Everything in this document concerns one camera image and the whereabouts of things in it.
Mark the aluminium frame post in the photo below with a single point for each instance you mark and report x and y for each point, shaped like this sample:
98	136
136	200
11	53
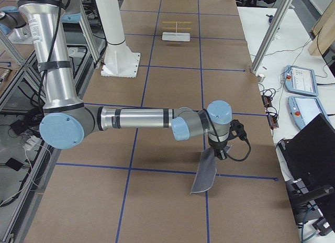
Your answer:
270	34

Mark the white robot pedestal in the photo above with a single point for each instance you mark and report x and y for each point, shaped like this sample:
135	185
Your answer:
119	60

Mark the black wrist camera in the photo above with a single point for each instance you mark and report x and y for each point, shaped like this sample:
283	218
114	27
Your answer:
237	130

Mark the wooden rack bar right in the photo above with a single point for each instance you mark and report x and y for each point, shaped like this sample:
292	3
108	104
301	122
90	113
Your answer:
176	29

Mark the white towel rack base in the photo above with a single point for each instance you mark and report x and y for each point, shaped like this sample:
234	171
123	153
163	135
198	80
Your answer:
176	36

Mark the near teach pendant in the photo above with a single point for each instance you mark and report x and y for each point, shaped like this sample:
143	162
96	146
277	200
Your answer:
304	109

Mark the grey blue towel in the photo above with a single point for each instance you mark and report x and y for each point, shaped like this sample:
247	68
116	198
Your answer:
206	172

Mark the wooden rack bar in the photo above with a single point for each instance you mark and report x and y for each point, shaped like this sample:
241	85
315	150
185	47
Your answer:
176	29
177	22

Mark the wooden rack bar left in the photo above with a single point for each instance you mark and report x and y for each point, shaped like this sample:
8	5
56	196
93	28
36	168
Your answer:
177	22

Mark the black laptop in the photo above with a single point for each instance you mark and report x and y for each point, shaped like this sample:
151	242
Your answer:
310	154

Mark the teach pendant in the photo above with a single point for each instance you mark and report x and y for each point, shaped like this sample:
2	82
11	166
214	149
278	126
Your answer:
300	80
304	109

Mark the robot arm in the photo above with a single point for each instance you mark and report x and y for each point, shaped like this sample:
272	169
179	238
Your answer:
14	26
67	121

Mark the far teach pendant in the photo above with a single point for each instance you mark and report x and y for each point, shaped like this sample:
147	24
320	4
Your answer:
300	80

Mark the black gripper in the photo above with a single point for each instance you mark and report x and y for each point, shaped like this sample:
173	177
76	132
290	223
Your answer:
218	150

